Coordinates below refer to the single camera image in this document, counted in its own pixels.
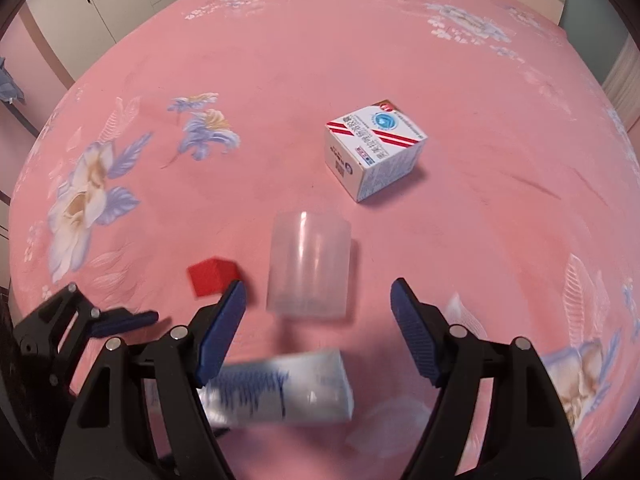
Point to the pale curtain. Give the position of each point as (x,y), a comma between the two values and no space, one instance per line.
(625,90)

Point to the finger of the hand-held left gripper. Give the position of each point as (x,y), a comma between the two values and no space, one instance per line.
(125,321)

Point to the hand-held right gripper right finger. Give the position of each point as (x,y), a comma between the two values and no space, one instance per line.
(415,335)

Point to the white blue milk carton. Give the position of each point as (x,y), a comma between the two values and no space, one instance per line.
(300,390)

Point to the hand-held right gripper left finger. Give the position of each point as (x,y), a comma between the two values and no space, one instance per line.
(220,335)

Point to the blue hanging garment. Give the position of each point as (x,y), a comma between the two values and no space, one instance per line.
(10,85)

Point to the white red striped box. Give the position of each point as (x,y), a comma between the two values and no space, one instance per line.
(375,152)

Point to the red cube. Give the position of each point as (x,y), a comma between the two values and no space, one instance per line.
(212,277)

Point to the clear plastic cup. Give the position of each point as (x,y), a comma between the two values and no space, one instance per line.
(307,265)

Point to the pink floral bedspread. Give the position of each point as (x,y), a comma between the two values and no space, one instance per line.
(350,60)

